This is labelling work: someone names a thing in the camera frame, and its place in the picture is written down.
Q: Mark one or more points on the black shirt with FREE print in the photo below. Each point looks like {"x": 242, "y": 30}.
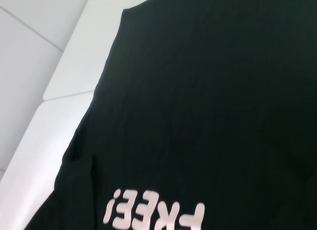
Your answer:
{"x": 198, "y": 104}

